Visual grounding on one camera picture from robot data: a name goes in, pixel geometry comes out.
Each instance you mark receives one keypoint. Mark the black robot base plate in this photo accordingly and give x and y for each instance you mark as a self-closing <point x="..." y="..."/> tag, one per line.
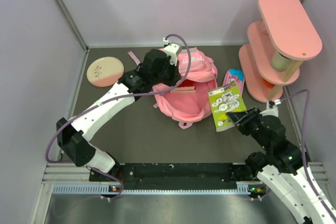
<point x="187" y="176"/>

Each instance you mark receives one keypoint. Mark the red thick paperback book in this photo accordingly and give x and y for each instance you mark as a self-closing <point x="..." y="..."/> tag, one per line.
<point x="187" y="86"/>

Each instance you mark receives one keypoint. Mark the green thin booklet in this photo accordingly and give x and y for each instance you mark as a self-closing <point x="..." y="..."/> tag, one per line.
<point x="225" y="99"/>

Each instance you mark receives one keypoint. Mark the pink cartoon pencil case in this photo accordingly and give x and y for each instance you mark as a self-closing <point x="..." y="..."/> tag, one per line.
<point x="236" y="75"/>

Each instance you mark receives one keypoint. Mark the orange bowl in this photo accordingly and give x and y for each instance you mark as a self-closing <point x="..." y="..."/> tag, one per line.
<point x="268" y="84"/>

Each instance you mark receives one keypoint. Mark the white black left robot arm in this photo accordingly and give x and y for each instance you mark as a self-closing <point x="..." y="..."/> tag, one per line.
<point x="75" y="134"/>

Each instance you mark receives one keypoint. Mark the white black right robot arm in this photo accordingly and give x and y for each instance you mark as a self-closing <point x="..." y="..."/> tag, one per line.
<point x="282" y="166"/>

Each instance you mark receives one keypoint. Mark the pink three-tier wooden shelf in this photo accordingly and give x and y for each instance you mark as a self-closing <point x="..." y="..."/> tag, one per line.
<point x="284" y="27"/>

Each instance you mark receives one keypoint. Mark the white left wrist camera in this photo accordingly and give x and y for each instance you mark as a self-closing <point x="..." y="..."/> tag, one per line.
<point x="172" y="49"/>

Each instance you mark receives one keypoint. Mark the cream and pink plate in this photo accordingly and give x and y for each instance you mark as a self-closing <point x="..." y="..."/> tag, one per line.
<point x="105" y="72"/>

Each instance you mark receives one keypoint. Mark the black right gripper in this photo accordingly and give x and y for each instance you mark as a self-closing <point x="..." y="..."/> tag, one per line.
<point x="241" y="118"/>

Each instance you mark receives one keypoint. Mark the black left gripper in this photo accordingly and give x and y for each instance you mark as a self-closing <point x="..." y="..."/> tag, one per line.
<point x="176" y="75"/>

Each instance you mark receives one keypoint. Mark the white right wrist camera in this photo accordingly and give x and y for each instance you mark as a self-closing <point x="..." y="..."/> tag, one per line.
<point x="273" y="104"/>

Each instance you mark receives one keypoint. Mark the pale green cup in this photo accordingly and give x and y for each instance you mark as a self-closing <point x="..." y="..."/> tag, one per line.
<point x="279" y="62"/>

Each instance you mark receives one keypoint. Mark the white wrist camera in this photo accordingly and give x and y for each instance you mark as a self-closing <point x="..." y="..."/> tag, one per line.
<point x="273" y="104"/>
<point x="172" y="49"/>

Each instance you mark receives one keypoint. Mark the pink student backpack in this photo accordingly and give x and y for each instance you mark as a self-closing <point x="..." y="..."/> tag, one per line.
<point x="187" y="107"/>

